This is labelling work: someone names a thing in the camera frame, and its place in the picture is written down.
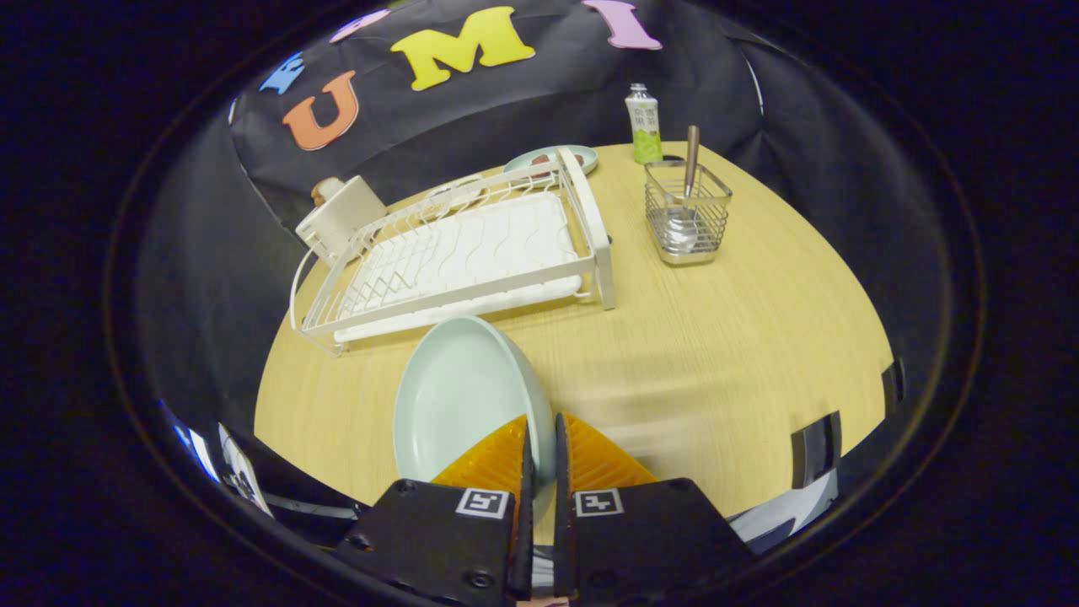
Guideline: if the green label drink bottle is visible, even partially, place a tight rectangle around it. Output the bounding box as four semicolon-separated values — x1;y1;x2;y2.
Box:
625;83;664;165

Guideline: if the black backdrop cloth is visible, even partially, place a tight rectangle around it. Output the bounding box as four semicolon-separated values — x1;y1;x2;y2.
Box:
135;0;945;439

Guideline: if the pale green plate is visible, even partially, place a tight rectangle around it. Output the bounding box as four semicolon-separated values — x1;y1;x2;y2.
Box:
393;315;557;524

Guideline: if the pale plate with food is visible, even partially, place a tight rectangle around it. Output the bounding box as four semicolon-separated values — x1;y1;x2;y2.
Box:
504;145;599;178

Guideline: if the black table clamp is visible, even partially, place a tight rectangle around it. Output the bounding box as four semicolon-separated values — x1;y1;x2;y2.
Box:
791;411;842;490
881;358;905;416

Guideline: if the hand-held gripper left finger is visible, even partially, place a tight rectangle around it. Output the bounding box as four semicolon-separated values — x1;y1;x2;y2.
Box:
331;413;536;607

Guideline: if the white toaster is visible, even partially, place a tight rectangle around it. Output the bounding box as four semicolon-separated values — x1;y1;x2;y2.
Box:
295;175;390;269

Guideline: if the white dish rack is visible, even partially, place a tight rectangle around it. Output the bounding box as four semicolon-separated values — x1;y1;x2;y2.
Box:
289;147;616;355

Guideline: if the metal wire basket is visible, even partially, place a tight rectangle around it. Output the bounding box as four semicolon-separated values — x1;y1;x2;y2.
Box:
644;159;733;267

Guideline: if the white divided sauce dish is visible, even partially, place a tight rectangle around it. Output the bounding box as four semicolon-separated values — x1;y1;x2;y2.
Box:
421;173;486;203

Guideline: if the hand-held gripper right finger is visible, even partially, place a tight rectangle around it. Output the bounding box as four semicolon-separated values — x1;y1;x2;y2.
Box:
552;411;757;607

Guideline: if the wooden handled metal spoon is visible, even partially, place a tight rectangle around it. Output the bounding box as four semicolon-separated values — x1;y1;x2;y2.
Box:
664;125;701;254

